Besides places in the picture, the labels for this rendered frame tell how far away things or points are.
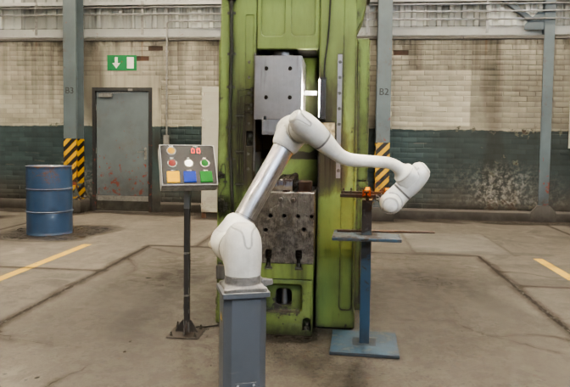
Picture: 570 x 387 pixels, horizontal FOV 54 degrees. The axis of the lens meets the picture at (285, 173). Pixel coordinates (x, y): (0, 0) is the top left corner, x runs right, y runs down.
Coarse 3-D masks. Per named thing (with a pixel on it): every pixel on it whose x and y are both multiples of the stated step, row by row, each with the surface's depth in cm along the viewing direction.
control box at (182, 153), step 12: (168, 144) 348; (168, 156) 344; (180, 156) 346; (192, 156) 349; (204, 156) 352; (168, 168) 340; (180, 168) 343; (192, 168) 345; (204, 168) 348; (180, 180) 339; (216, 180) 346
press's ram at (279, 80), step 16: (256, 64) 355; (272, 64) 354; (288, 64) 353; (304, 64) 371; (256, 80) 355; (272, 80) 354; (288, 80) 353; (304, 80) 374; (256, 96) 356; (272, 96) 355; (288, 96) 354; (304, 96) 377; (256, 112) 356; (272, 112) 355; (288, 112) 354
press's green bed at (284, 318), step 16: (272, 272) 355; (288, 272) 354; (304, 272) 353; (272, 288) 360; (288, 288) 359; (304, 288) 354; (272, 304) 361; (288, 304) 361; (304, 304) 354; (272, 320) 357; (288, 320) 356; (304, 320) 360; (304, 336) 355
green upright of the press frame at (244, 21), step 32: (224, 0) 369; (256, 0) 367; (224, 32) 370; (256, 32) 368; (224, 64) 371; (224, 96) 372; (224, 128) 373; (256, 128) 377; (224, 160) 374; (256, 160) 380; (224, 192) 375
